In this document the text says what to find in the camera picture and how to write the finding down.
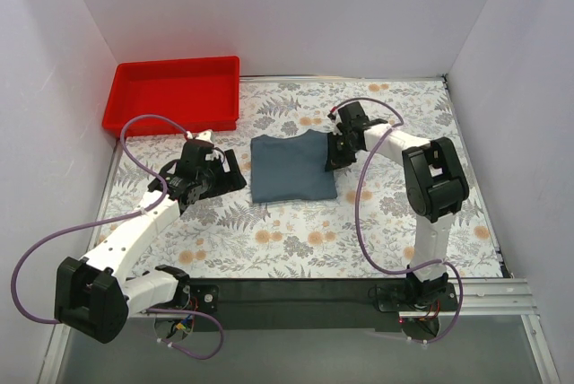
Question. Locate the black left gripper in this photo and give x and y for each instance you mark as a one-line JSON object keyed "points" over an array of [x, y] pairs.
{"points": [[220, 173]]}

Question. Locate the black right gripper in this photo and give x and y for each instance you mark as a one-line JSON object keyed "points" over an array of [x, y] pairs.
{"points": [[341, 144]]}

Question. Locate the blue-grey t-shirt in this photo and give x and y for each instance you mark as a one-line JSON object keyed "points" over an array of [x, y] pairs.
{"points": [[285, 169]]}

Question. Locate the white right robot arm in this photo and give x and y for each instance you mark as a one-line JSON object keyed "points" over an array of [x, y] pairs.
{"points": [[435, 185]]}

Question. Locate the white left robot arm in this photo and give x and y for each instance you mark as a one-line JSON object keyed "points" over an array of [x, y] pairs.
{"points": [[117, 254]]}

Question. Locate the red plastic tray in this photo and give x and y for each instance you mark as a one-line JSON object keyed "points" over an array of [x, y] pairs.
{"points": [[196, 93]]}

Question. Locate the floral patterned table mat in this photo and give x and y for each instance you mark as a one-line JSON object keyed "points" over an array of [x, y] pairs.
{"points": [[230, 236]]}

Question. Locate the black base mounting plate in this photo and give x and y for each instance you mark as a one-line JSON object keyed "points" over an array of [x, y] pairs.
{"points": [[297, 304]]}

